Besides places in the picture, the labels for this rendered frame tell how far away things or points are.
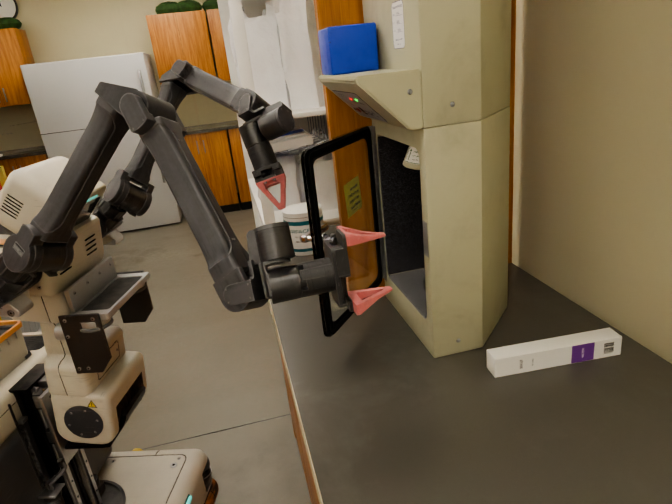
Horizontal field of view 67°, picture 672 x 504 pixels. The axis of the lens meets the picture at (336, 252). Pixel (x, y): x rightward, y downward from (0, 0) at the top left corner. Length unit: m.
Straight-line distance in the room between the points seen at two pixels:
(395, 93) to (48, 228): 0.71
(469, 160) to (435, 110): 0.12
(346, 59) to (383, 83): 0.21
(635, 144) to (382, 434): 0.73
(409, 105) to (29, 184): 0.85
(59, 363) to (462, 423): 1.01
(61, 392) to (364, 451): 0.89
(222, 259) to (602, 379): 0.72
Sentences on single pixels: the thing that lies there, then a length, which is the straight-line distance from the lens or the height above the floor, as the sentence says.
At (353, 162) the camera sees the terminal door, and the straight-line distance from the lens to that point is 1.14.
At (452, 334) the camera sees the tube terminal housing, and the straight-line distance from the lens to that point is 1.09.
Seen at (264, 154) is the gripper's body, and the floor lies 1.36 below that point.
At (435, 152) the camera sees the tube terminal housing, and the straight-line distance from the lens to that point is 0.95.
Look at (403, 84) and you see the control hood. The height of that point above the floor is 1.49.
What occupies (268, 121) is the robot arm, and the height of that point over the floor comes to 1.43.
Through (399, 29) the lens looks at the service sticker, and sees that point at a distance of 1.01.
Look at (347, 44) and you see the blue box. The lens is 1.10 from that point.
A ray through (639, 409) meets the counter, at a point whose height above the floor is 0.94.
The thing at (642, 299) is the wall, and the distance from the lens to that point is 1.23.
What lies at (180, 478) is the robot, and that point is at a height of 0.28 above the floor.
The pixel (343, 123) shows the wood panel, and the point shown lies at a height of 1.39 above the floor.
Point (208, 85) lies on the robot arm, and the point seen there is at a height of 1.51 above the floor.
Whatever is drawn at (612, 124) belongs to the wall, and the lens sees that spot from 1.21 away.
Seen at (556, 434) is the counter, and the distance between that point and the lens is 0.94.
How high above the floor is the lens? 1.54
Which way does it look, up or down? 21 degrees down
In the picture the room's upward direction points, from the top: 7 degrees counter-clockwise
